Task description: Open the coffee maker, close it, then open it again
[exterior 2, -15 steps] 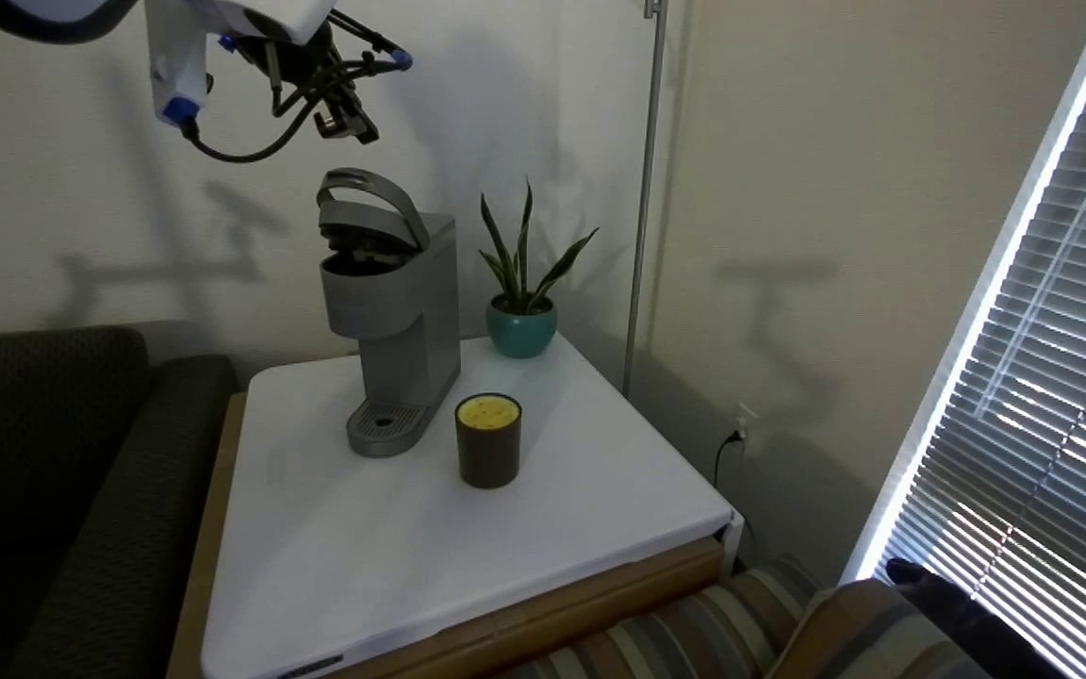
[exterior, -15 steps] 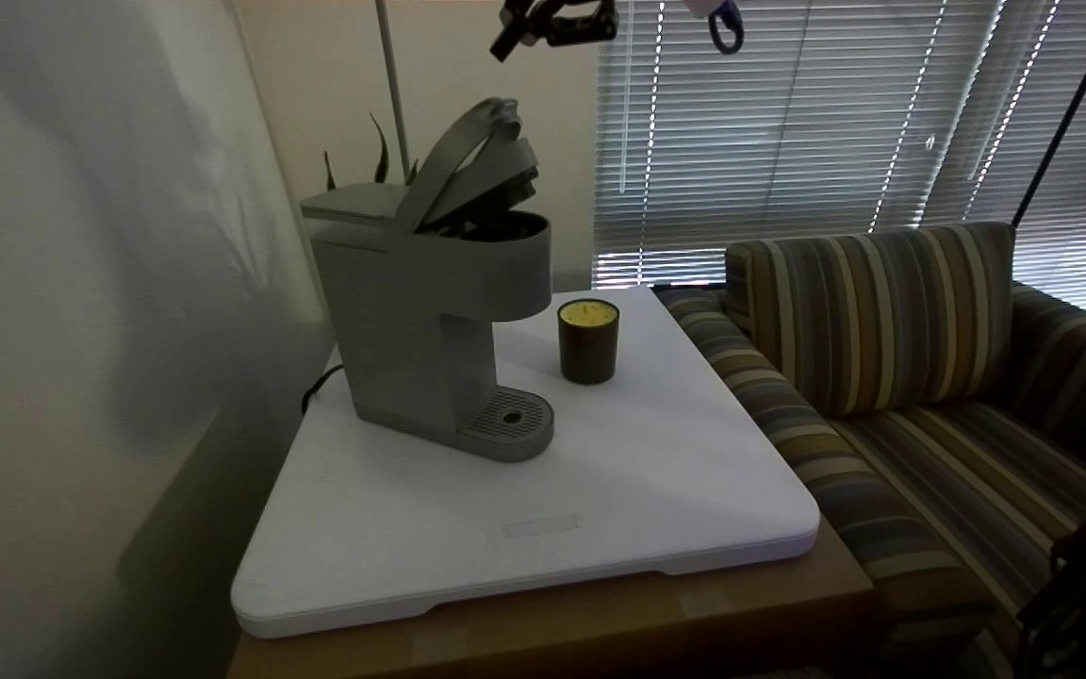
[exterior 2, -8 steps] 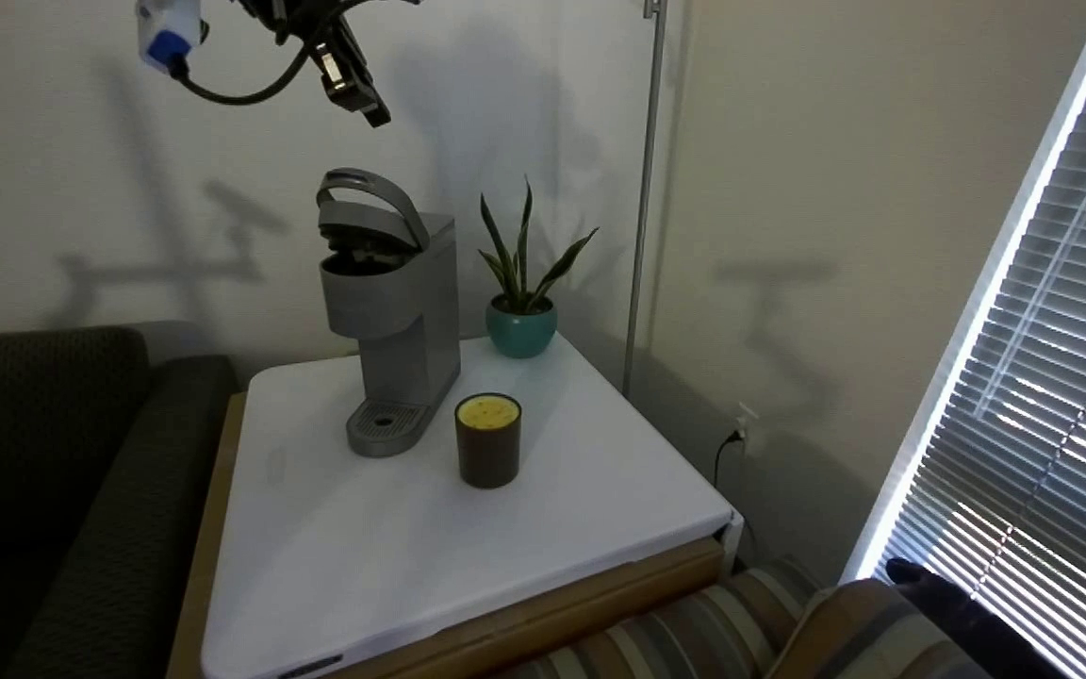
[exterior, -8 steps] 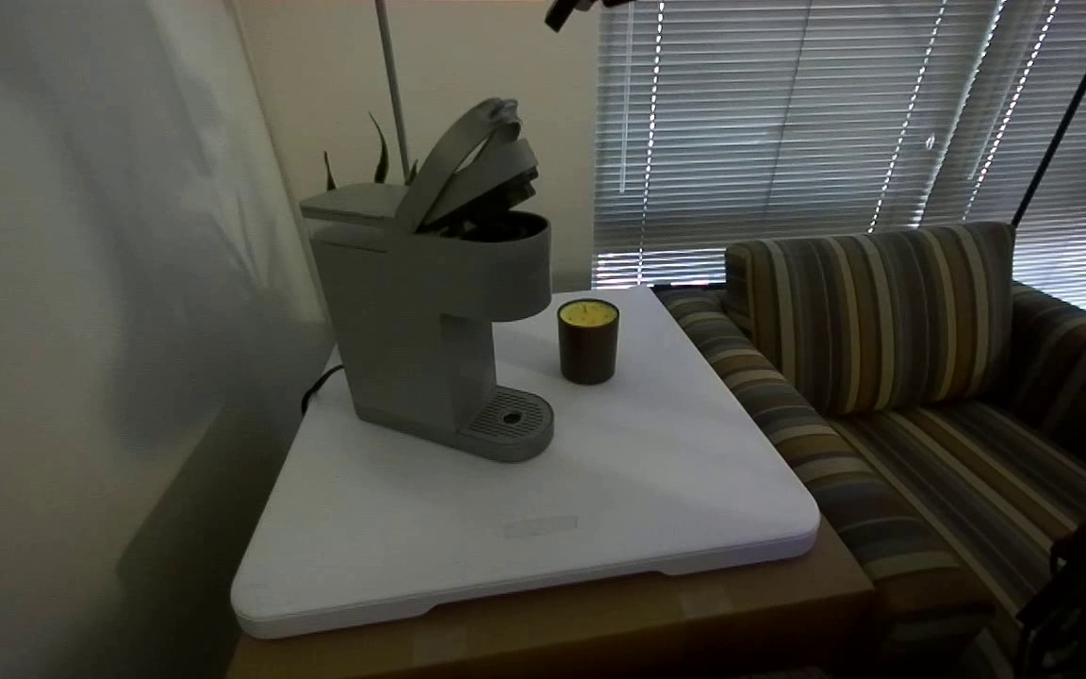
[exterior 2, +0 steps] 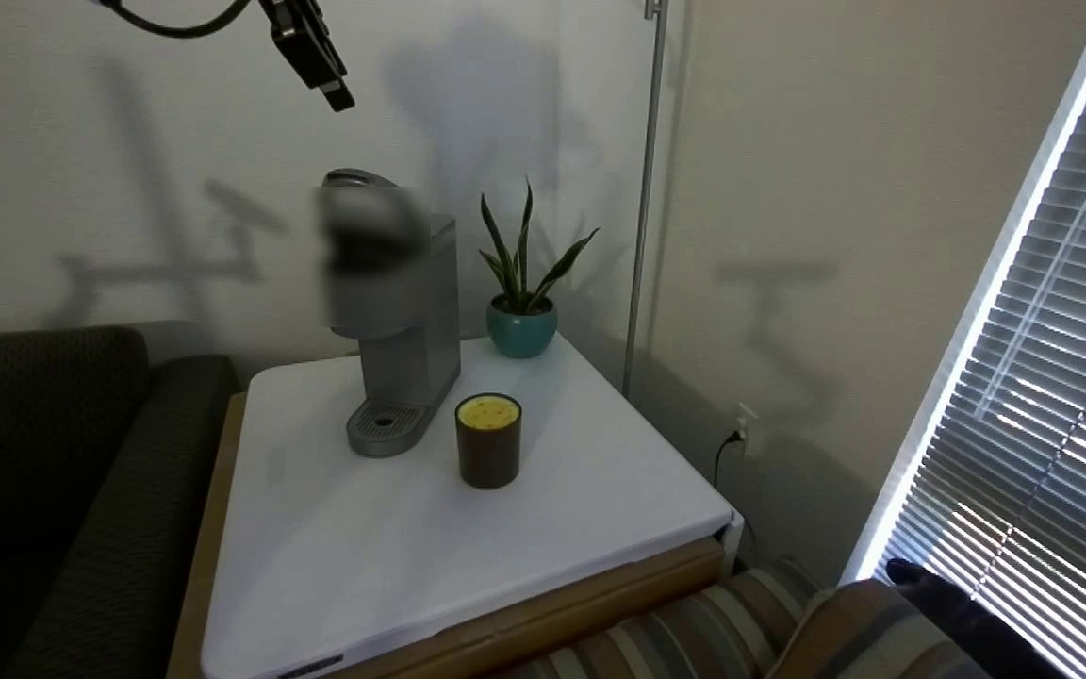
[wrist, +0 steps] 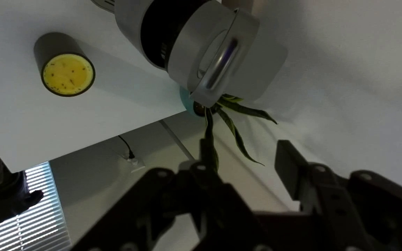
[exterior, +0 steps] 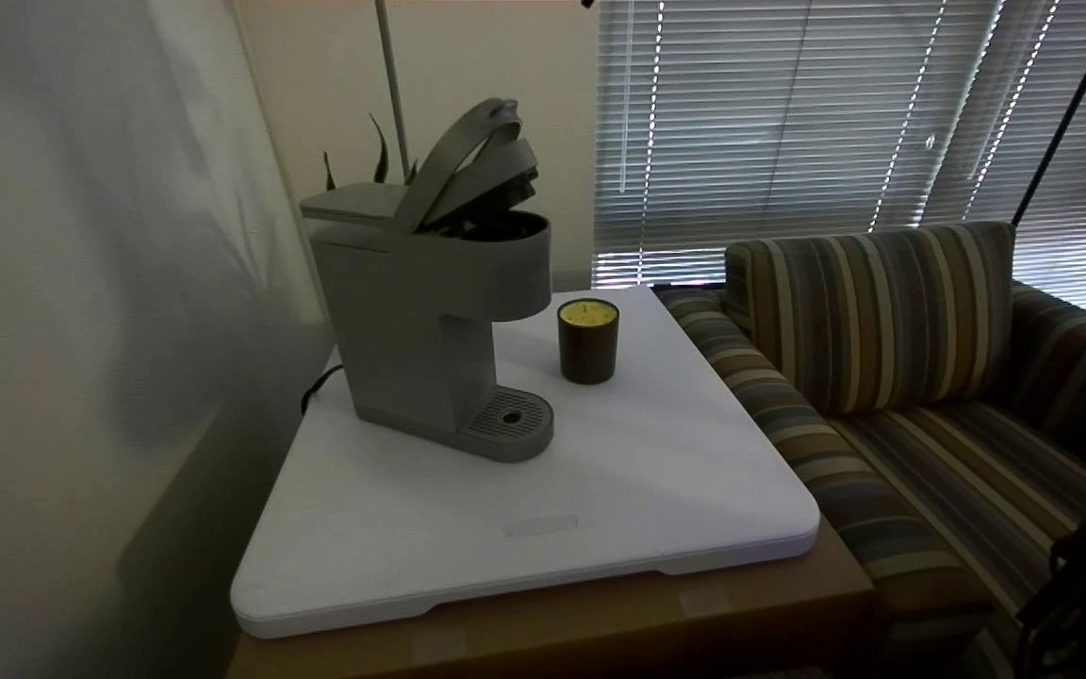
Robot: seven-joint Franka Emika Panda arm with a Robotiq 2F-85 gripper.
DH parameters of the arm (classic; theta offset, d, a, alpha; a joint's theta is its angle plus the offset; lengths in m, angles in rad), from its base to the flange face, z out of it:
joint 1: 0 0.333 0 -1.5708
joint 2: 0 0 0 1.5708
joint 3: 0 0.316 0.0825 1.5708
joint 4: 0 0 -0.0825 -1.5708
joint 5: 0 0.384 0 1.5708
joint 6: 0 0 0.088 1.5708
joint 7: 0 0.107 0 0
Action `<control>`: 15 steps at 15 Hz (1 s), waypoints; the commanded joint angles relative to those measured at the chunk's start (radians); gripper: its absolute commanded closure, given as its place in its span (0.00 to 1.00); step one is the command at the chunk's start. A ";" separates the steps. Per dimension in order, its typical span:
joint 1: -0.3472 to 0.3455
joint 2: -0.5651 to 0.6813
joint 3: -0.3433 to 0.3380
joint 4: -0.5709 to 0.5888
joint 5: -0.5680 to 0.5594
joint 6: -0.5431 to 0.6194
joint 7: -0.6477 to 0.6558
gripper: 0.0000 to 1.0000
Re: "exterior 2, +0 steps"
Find black power cord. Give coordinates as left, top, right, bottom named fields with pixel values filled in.
left=704, top=425, right=747, bottom=500

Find grey pod coffee maker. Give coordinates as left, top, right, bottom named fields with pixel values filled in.
left=313, top=168, right=463, bottom=461

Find striped cushion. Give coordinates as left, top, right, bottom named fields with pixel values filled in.
left=767, top=579, right=991, bottom=679

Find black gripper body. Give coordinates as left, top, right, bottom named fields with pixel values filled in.
left=258, top=0, right=337, bottom=62

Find green snake plant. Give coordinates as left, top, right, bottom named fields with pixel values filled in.
left=474, top=183, right=602, bottom=317

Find wooden side table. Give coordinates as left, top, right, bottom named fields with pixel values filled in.
left=162, top=388, right=727, bottom=679

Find black cable blue connectors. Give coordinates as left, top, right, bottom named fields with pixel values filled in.
left=94, top=0, right=254, bottom=41

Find striped sofa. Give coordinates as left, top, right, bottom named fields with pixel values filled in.
left=490, top=560, right=823, bottom=679

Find white rectangular board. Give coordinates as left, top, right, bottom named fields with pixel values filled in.
left=201, top=332, right=747, bottom=679

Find dark grey couch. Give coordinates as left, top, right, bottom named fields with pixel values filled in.
left=0, top=325, right=246, bottom=679

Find dark candle jar yellow wax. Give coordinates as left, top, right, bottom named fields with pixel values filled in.
left=453, top=388, right=527, bottom=491

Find white window blinds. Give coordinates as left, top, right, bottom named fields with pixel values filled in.
left=841, top=0, right=1086, bottom=679

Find dark object on sofa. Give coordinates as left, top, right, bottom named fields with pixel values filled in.
left=881, top=560, right=1063, bottom=679

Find teal plant pot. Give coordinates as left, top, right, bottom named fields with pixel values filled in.
left=483, top=295, right=561, bottom=361

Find thin metal pole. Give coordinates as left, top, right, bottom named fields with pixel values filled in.
left=621, top=0, right=674, bottom=402

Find white wall outlet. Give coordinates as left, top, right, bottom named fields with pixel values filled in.
left=727, top=402, right=767, bottom=453

